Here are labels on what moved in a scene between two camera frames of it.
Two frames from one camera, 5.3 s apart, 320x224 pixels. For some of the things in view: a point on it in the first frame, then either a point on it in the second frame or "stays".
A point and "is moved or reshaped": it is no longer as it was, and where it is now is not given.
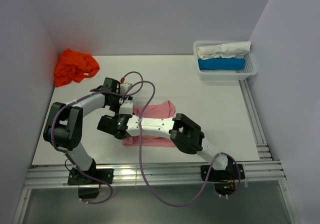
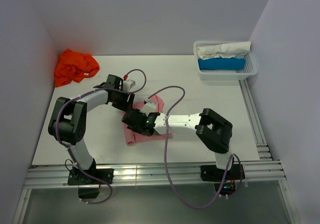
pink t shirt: x=165 y=110 is moved or reshaped
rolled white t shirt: x=227 y=50 stays
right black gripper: x=117 y=116 to x=134 y=129
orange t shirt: x=74 y=66 stays
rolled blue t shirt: x=221 y=63 stays
